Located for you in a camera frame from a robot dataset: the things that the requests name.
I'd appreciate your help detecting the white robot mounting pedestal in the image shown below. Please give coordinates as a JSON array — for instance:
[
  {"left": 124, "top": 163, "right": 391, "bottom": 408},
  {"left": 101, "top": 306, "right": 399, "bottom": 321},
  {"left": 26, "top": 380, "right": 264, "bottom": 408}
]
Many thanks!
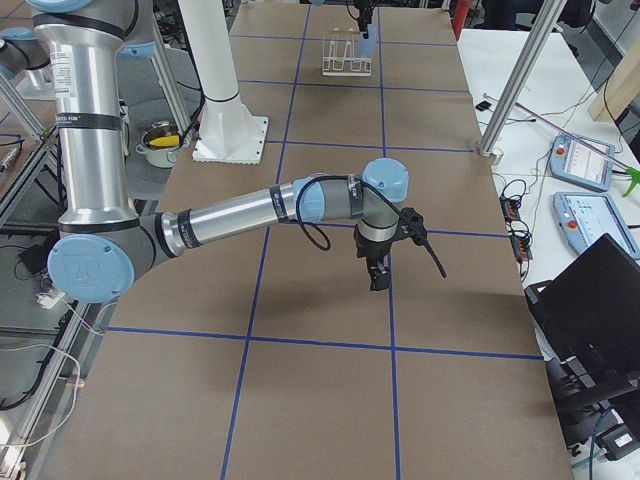
[{"left": 179, "top": 0, "right": 268, "bottom": 164}]

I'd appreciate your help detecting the white enamel pot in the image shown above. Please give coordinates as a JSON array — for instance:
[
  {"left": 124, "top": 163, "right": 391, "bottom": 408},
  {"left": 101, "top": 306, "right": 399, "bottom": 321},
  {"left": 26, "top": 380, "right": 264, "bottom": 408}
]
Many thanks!
[{"left": 135, "top": 121, "right": 181, "bottom": 169}]

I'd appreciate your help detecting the black laptop on stand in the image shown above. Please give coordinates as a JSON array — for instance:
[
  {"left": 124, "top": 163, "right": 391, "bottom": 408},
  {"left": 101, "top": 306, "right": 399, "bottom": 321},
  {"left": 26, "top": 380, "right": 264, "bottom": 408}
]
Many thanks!
[{"left": 523, "top": 232, "right": 640, "bottom": 416}]

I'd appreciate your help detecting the white wire cup holder rack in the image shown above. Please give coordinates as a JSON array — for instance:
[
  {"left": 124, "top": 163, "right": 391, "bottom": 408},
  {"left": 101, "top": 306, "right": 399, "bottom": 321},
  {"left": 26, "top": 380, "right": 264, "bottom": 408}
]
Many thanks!
[{"left": 321, "top": 28, "right": 377, "bottom": 77}]

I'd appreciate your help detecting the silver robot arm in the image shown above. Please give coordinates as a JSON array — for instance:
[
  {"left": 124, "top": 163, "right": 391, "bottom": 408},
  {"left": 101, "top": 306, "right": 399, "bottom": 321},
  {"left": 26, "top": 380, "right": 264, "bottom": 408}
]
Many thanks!
[{"left": 31, "top": 1, "right": 426, "bottom": 303}]

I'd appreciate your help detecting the black camera cable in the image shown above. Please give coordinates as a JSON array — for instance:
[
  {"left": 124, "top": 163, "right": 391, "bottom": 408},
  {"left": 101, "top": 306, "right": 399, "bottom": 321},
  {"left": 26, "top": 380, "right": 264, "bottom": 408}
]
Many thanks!
[{"left": 292, "top": 172, "right": 449, "bottom": 279}]

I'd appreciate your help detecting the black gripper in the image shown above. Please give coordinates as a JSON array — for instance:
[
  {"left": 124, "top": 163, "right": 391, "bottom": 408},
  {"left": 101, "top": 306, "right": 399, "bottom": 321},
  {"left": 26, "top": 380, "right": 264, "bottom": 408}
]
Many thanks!
[
  {"left": 354, "top": 225, "right": 396, "bottom": 291},
  {"left": 355, "top": 0, "right": 373, "bottom": 39}
]

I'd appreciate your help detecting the light blue plastic cup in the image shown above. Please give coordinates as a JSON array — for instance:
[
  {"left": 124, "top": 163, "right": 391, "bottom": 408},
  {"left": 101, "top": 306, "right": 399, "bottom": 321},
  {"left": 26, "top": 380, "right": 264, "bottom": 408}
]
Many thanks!
[{"left": 356, "top": 33, "right": 376, "bottom": 57}]

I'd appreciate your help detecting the aluminium frame post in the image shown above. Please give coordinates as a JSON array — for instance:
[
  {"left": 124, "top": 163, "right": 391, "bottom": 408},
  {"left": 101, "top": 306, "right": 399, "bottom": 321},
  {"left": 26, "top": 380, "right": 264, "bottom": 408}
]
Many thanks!
[{"left": 477, "top": 0, "right": 566, "bottom": 166}]

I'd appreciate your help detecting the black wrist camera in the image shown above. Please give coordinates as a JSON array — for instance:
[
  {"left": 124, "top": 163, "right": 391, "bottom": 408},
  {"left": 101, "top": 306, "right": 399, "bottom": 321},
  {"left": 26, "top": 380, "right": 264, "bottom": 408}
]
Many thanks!
[{"left": 393, "top": 207, "right": 428, "bottom": 245}]

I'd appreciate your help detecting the blue teach pendant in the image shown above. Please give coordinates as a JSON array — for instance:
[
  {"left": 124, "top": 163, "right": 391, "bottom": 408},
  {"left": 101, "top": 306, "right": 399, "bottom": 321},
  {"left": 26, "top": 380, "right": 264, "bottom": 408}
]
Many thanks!
[
  {"left": 552, "top": 192, "right": 639, "bottom": 260},
  {"left": 549, "top": 134, "right": 615, "bottom": 192}
]

